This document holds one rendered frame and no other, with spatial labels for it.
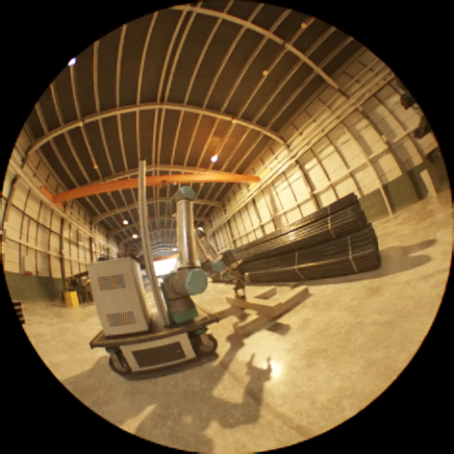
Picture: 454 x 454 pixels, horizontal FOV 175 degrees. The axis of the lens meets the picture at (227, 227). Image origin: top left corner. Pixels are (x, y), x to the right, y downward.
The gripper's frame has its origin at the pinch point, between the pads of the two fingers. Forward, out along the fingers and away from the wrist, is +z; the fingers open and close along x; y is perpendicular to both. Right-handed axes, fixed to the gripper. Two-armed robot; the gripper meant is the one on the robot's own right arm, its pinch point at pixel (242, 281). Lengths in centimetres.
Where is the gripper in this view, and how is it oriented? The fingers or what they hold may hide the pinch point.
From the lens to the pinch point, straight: 132.2
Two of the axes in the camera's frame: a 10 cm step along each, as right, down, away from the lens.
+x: 6.0, -2.2, -7.7
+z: 4.9, 8.6, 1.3
